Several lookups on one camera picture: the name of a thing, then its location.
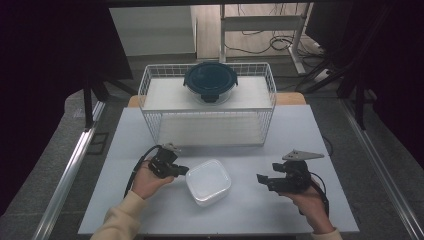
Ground dark green round container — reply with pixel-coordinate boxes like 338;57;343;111
182;61;240;105

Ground person's right hand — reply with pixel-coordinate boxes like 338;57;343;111
280;179;336;235

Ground black floor cables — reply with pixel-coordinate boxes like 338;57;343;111
223;30;327;58

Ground metal rail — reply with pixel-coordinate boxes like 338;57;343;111
339;98;424;240
31;99;108;240

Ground thin black table cable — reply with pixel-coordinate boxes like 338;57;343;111
321;135;335;158

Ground white metal desk frame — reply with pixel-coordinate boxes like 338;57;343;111
218;2;314;75

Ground white wire shelf rack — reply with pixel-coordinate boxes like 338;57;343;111
137;62;278;149

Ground black square floor frame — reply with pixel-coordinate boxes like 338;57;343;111
86;131;110;156

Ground white cabinet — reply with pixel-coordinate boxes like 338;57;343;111
108;5;198;57

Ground clear square plastic container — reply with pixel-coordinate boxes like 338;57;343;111
185;158;233;208

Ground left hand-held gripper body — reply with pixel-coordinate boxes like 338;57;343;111
147;142;183;180

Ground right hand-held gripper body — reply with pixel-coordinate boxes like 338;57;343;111
270;148;326;195

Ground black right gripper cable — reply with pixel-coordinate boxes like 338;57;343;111
299;171;331;218

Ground wooden table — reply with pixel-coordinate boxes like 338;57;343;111
127;92;308;109

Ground person's left hand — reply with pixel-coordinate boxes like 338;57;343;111
131;162;176;201

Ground black tripod legs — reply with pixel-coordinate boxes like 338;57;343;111
294;58;356;95

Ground black stand leg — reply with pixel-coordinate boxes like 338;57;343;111
82;84;96;132
353;79;368;132

